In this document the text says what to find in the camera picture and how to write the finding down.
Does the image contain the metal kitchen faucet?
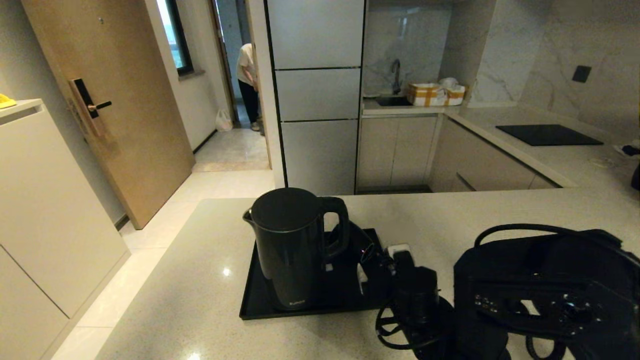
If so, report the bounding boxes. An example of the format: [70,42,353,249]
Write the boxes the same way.
[389,59,402,97]

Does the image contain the silver refrigerator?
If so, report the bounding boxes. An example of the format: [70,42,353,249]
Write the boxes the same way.
[264,0,368,197]

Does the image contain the white box with yellow tape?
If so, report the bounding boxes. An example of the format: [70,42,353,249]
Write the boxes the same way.
[442,85,467,107]
[406,83,447,108]

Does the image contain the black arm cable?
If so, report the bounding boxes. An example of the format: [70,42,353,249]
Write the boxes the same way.
[375,223,623,360]

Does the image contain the person in smiley white t-shirt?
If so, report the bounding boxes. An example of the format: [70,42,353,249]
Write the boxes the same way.
[236,43,263,132]

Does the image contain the light wooden door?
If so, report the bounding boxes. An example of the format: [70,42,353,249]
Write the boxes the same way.
[21,0,197,231]

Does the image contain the dark framed window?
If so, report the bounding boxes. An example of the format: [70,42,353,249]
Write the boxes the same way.
[156,0,196,78]

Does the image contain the black rectangular serving tray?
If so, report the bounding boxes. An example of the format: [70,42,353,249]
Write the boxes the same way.
[239,228,404,321]

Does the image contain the white storage cabinet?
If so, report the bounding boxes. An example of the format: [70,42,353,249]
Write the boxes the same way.
[0,99,132,360]

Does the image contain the black induction cooktop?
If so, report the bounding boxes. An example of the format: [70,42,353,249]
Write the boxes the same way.
[496,124,605,147]

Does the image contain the black electronic door lock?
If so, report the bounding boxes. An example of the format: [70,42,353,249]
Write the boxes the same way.
[67,79,114,139]

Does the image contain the beige kitchen counter cabinets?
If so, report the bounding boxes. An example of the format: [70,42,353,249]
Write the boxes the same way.
[356,102,640,195]

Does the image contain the black electric kettle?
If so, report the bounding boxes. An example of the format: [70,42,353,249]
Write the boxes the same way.
[242,188,350,311]

